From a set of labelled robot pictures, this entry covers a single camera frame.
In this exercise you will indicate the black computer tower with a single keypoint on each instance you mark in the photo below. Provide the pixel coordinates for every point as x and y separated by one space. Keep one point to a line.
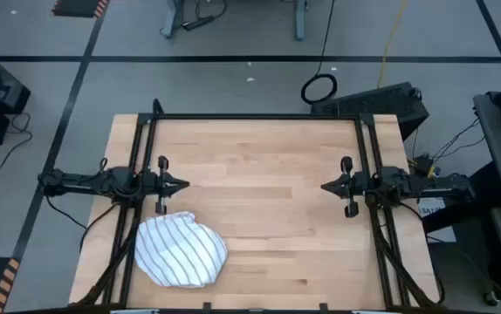
372 104

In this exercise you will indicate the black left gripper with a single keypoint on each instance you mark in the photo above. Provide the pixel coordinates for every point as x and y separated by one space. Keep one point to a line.
162 183

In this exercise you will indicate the grey desk leg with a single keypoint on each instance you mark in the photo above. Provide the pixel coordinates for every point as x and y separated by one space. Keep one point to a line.
173 17
300 19

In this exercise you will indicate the black power strip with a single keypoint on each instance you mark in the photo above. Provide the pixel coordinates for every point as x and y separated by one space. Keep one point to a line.
198 22

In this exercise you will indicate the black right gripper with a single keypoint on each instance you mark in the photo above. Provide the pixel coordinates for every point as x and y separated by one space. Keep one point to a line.
349 185

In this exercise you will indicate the black table edge clip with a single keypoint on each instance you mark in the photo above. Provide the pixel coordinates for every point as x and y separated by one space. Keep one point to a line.
323 306
207 306

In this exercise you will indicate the white paper label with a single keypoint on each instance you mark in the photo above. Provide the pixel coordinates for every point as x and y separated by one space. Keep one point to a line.
440 227

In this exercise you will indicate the black cart base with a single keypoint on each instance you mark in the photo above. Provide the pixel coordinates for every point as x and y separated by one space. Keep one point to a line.
490 187

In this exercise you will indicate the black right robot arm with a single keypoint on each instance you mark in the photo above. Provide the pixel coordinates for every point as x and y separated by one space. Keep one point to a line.
429 187

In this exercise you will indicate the white striped towel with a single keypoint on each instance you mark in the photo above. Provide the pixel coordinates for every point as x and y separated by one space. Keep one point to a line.
180 250

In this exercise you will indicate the black caster wheel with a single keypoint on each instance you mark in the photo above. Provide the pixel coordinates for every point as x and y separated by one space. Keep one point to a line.
490 298

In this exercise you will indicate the black power adapter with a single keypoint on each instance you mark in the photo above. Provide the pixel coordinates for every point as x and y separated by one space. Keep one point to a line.
423 165

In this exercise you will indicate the black aluminium table frame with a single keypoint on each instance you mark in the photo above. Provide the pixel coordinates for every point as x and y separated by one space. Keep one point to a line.
255 117

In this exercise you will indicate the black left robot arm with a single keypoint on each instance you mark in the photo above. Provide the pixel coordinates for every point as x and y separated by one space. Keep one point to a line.
80 181

